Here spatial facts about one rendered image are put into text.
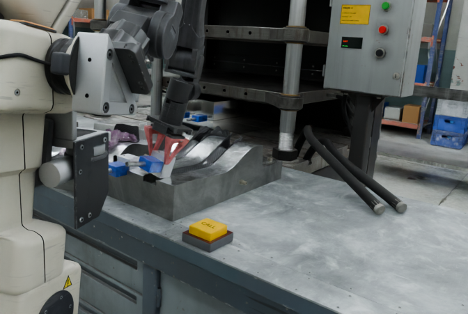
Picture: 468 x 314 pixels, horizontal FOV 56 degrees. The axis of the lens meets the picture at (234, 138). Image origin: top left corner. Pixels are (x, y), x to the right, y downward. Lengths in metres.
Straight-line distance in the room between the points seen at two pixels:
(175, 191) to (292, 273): 0.34
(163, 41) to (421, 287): 0.65
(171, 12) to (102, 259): 0.78
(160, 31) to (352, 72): 1.08
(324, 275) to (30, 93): 0.61
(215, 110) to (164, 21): 1.26
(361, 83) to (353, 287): 0.97
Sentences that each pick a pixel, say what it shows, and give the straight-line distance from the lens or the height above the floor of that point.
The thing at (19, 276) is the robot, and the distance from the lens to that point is 0.81.
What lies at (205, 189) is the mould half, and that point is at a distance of 1.14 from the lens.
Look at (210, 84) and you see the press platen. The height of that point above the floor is 1.03.
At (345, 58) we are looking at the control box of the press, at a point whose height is 1.19.
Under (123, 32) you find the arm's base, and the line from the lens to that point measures 0.70.
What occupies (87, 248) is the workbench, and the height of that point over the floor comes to 0.62.
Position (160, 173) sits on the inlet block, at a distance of 1.09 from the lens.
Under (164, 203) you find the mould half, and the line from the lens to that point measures 1.09.
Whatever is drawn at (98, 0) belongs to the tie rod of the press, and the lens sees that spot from 2.46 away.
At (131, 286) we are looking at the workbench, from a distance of 1.27.
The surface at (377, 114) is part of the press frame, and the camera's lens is 2.46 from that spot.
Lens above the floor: 1.23
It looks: 12 degrees down
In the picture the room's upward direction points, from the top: 4 degrees clockwise
